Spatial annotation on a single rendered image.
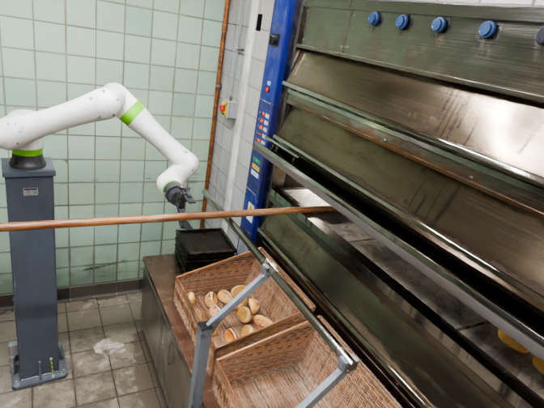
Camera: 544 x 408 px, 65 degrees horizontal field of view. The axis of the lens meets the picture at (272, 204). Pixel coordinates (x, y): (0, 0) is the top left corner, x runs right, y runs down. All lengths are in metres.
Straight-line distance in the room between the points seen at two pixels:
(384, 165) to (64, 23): 1.91
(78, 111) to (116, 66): 0.96
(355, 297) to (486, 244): 0.64
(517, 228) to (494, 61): 0.45
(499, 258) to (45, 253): 1.94
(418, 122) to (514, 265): 0.51
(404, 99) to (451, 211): 0.41
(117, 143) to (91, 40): 0.62
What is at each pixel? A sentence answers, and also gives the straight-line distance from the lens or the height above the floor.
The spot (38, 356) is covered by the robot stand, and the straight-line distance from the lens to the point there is 2.70.
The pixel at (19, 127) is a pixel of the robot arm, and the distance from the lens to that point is 1.96.
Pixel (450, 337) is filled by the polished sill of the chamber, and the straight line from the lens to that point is 1.46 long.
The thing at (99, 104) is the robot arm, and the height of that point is 1.57.
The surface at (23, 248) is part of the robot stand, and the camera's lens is 2.32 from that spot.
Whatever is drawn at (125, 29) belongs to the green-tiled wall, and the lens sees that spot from 2.77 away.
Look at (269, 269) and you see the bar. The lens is 1.52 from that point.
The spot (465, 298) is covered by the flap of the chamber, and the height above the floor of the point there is 1.41.
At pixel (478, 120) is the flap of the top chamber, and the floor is 1.81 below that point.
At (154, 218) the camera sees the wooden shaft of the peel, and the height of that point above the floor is 1.20.
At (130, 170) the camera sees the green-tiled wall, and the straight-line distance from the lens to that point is 2.95.
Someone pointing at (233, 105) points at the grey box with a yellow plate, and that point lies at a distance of 2.64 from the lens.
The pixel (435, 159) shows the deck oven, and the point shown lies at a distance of 1.42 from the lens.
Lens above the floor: 1.94
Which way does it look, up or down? 22 degrees down
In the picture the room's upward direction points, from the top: 10 degrees clockwise
